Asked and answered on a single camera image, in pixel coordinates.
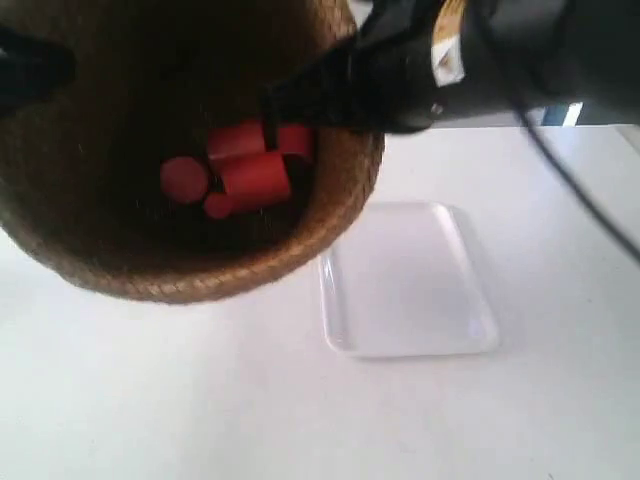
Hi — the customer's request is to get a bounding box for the red cylinder centre large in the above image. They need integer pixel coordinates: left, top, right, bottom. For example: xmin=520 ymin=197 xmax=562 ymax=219
xmin=219 ymin=152 xmax=291 ymax=214

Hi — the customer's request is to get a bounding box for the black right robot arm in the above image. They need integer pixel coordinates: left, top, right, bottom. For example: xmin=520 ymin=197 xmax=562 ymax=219
xmin=260 ymin=1 xmax=639 ymax=147

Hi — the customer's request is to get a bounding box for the white rectangular plastic tray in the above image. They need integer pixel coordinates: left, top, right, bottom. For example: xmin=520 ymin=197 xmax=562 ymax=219
xmin=319 ymin=202 xmax=499 ymax=359

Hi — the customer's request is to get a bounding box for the brown woven straw basket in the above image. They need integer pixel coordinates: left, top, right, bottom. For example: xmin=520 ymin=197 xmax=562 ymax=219
xmin=1 ymin=1 xmax=384 ymax=304

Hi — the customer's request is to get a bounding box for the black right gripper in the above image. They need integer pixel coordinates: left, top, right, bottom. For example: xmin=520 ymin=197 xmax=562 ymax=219
xmin=259 ymin=1 xmax=480 ymax=150

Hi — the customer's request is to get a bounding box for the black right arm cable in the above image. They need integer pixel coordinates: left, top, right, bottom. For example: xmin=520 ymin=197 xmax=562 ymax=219
xmin=469 ymin=0 xmax=640 ymax=264

